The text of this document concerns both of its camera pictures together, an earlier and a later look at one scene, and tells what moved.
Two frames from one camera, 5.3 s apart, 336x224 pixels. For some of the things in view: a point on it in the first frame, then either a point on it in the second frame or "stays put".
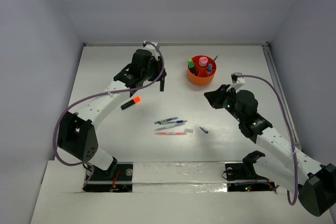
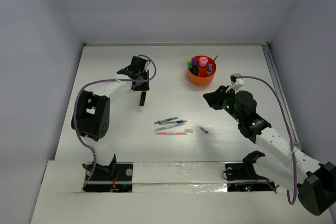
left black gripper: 160,73 → 140,86
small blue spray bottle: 210,67 stays put
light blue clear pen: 168,127 stays put
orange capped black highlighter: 135,100 → 143,97
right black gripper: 214,97 stays put
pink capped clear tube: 203,61 stays put
